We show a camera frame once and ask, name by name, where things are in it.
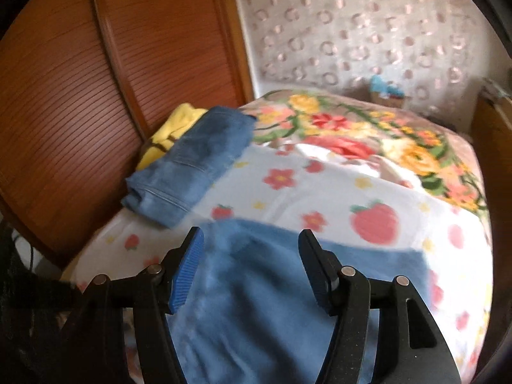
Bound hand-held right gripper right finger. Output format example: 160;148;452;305
298;229;460;384

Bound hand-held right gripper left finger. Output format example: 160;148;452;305
56;226;205;384

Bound light blue denim pants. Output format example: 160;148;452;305
164;220;435;384

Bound white flower-print blanket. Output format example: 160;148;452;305
60;144;492;384

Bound folded dark blue jeans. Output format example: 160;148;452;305
122;106;257;228

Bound yellow cloth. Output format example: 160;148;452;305
136;103;209;171

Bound colourful floral blanket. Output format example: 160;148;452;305
238;90;486;212

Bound small cardboard box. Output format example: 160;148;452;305
370;90;412;108

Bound wooden slatted wardrobe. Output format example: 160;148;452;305
0;0;257;268

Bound light blue cloth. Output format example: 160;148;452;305
369;75;404;96

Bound wooden side cabinet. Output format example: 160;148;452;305
470;80;512;209

